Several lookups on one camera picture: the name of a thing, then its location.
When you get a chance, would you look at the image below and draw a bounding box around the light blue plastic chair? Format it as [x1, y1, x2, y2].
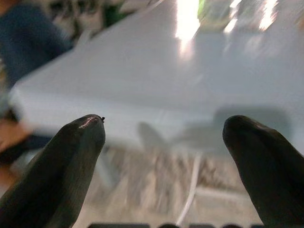
[9, 0, 304, 188]

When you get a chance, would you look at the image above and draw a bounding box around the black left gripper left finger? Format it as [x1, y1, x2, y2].
[0, 114, 106, 228]

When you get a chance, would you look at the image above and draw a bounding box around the person in blue shirt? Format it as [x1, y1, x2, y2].
[0, 0, 74, 157]

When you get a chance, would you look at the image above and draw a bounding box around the white floor cable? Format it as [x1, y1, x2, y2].
[176, 152, 203, 226]

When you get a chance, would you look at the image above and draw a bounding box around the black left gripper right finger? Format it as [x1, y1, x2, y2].
[222, 115, 304, 228]

